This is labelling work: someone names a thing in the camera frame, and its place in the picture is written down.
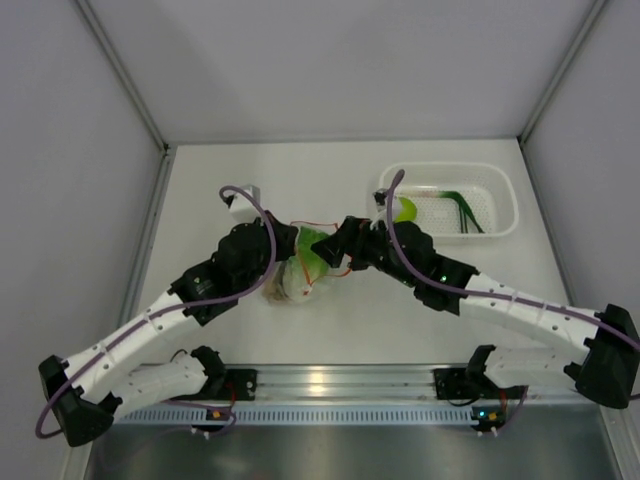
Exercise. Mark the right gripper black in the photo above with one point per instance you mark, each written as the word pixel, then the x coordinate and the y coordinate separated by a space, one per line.
pixel 356 234

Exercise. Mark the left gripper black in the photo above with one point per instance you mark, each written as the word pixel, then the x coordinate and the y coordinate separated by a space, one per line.
pixel 284 236

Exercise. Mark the clear zip bag orange seal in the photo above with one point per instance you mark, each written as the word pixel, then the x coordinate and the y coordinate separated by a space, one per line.
pixel 325 282

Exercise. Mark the green fake apple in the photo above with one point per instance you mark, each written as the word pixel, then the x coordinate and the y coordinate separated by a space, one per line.
pixel 403 210

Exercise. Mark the dark green fake vegetable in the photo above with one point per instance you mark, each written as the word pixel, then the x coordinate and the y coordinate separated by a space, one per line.
pixel 447 211

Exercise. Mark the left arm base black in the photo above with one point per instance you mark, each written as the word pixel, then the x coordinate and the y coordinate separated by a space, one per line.
pixel 238 384

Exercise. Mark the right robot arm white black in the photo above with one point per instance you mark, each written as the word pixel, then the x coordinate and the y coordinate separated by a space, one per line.
pixel 595 353

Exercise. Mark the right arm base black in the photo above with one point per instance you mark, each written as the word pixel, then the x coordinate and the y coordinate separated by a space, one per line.
pixel 452 384

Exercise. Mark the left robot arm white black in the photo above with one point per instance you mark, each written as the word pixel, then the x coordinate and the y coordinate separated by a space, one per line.
pixel 88 391

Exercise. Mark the green fake lettuce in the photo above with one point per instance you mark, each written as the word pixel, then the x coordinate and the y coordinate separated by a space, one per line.
pixel 304 269

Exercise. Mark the brown fake longan bunch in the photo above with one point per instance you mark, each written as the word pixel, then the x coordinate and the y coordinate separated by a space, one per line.
pixel 274 293

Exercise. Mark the white perforated plastic basket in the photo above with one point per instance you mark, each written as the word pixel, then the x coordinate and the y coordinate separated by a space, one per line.
pixel 486 188

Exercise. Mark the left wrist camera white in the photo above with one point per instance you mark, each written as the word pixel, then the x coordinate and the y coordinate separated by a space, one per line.
pixel 240 202

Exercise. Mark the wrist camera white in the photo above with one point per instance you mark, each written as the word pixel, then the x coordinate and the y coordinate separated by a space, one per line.
pixel 382 201
pixel 240 202

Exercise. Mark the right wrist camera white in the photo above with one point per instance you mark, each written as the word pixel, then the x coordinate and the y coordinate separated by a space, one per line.
pixel 382 201

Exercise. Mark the aluminium mounting rail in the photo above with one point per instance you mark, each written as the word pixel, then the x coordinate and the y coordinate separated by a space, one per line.
pixel 345 383

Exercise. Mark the slotted grey cable duct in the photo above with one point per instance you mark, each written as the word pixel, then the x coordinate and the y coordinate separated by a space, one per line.
pixel 312 415

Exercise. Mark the left aluminium frame post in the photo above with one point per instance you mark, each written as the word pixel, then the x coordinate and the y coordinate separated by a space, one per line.
pixel 117 65

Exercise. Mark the aluminium frame post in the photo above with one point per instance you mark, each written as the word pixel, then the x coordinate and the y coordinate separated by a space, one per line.
pixel 117 65
pixel 571 52

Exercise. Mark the right aluminium frame post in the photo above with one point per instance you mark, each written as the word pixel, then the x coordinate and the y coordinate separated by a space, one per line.
pixel 571 52

